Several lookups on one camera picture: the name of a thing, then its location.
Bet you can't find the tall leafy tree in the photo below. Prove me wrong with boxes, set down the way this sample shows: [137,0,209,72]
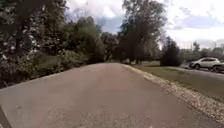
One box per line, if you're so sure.
[117,0,168,65]

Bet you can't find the row of trees and bushes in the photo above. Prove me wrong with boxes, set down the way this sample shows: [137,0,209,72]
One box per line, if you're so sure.
[0,0,119,89]

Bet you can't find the grey asphalt path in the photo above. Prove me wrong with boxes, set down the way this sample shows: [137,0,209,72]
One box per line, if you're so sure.
[0,62,224,128]

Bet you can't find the grey road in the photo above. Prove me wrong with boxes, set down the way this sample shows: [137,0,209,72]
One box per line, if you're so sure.
[168,65,224,81]

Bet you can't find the distant trees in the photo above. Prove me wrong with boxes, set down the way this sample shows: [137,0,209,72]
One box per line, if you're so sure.
[179,41,224,63]

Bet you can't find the grass verge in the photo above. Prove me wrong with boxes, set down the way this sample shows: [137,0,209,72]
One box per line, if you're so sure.
[131,63,224,103]

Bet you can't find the dark conifer tree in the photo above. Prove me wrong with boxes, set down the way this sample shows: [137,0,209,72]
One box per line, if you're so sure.
[160,36,183,67]

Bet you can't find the pale gravel strip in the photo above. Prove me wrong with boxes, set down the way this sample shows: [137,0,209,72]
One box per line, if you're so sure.
[121,63,224,124]

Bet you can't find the white car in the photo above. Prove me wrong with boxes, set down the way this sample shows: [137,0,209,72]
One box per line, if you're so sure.
[188,56,223,71]

